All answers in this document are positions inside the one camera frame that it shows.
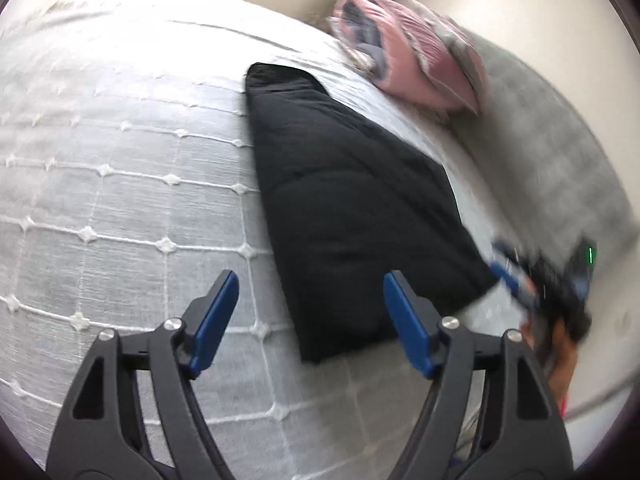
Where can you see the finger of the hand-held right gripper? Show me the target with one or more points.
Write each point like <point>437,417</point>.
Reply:
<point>512,280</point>

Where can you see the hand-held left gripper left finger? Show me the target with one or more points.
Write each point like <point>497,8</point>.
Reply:
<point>215,320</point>

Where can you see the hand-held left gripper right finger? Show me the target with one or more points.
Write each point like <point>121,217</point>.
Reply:
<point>407,330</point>

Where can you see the black padded jacket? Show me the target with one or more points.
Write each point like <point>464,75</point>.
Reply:
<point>350,200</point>

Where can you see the person's right forearm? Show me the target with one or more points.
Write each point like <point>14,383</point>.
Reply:
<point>562,355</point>

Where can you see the grey tufted headboard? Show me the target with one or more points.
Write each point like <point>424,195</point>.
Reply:
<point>550,160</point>

